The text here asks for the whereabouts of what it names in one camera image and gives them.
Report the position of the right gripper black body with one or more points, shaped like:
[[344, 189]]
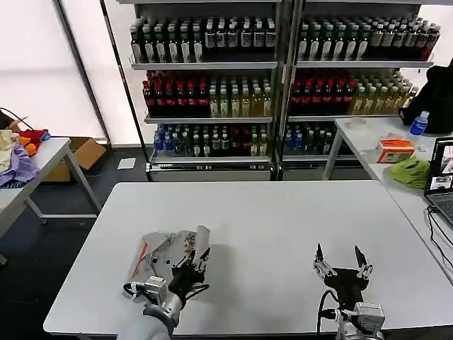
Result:
[[345, 283]]

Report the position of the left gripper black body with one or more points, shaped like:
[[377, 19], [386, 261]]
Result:
[[185, 280]]

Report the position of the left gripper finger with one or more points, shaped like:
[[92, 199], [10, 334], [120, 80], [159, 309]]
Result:
[[183, 262], [203, 260]]

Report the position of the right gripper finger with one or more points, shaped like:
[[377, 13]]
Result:
[[362, 263], [321, 263]]

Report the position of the green cloth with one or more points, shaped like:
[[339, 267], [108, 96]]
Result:
[[410, 173]]

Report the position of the white floor sheet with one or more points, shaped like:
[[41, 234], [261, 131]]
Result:
[[126, 163]]

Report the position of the laptop computer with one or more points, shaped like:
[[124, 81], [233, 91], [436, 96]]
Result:
[[440, 177]]

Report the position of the orange tissue box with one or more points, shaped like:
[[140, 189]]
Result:
[[394, 151]]

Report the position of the white desk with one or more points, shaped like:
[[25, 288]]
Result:
[[375, 136]]

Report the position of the brown cardboard box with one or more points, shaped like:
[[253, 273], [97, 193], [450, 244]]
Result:
[[86, 152]]

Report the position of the blue water bottle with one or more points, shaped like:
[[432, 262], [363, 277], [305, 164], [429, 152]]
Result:
[[419, 124]]

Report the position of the shelf rack with bottles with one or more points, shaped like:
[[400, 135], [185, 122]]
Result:
[[209, 95], [354, 88]]

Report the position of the white side table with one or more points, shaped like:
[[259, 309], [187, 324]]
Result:
[[53, 148]]

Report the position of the black bag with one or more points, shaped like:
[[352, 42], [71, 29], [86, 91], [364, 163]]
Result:
[[433, 99]]

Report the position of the purple cloth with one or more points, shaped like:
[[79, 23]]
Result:
[[19, 166]]

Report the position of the thin black pole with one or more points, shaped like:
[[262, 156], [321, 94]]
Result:
[[124, 81]]

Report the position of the orange cloth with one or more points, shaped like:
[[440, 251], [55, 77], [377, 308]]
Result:
[[30, 148]]

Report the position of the red cloth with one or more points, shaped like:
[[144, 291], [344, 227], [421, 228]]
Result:
[[33, 135]]

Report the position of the cream yellow cloth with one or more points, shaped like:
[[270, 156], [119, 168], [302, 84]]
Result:
[[7, 148]]

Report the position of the grey window frame post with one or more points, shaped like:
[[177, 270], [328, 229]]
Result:
[[85, 78]]

